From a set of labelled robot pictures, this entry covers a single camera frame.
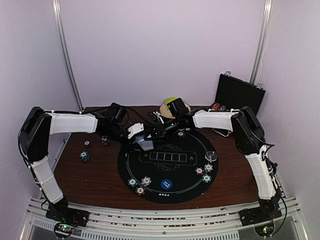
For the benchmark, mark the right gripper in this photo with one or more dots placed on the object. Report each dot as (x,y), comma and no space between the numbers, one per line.
(159,130)

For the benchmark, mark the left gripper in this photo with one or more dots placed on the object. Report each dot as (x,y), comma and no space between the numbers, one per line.
(129,146)

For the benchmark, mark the green fifty chip bottom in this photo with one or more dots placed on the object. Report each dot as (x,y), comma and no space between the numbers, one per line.
(132,182)

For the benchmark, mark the green chip stack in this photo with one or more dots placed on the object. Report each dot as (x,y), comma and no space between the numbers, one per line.
(84,156)

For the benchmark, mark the blue ten chip bottom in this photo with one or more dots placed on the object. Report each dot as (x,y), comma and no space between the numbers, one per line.
(146,181)

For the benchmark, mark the black hundred chip bottom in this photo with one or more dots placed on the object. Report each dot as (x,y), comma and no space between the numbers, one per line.
(140,191)

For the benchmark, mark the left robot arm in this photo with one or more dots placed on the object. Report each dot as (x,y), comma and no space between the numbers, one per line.
(34,137)

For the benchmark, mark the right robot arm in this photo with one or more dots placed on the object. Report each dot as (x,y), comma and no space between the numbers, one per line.
(249,137)

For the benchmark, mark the beige bird plate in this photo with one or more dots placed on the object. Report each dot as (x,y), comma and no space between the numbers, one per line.
(166,111)

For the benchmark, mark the round black poker mat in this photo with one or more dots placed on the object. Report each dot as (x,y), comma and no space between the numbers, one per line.
(175,159)

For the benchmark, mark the blue small blind button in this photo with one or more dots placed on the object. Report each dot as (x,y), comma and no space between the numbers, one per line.
(166,184)

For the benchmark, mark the clear dealer button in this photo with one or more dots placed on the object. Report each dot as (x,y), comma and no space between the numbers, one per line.
(211,156)

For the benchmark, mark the red five chip row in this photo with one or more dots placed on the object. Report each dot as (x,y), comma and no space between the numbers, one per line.
(215,107)

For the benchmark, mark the black poker chip case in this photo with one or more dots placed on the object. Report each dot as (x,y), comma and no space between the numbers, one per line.
(234,93)

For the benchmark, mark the aluminium front rail frame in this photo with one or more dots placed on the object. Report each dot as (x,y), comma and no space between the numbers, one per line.
(215,223)

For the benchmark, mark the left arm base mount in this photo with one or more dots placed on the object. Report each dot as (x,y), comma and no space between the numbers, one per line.
(67,223)

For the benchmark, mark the right aluminium post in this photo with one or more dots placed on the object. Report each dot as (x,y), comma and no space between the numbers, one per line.
(262,41)

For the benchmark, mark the aluminium post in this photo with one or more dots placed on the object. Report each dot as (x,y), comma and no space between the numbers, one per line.
(66,56)
(262,41)

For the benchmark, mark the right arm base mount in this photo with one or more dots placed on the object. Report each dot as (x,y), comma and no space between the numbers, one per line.
(262,219)

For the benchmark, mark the left aluminium post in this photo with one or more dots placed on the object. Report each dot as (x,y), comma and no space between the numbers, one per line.
(66,56)

